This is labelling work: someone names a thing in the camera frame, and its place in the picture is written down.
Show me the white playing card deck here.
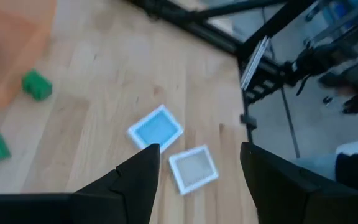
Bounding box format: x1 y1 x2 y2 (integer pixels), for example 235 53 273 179
168 144 220 196

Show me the orange plastic bin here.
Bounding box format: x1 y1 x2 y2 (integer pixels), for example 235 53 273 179
0 0 58 109

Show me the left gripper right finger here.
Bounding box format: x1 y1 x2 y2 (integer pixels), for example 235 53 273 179
240 141 358 224

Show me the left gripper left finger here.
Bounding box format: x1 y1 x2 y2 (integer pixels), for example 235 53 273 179
0 143 162 224

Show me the teal framed card deck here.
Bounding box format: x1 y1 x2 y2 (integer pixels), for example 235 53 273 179
126 104 185 154

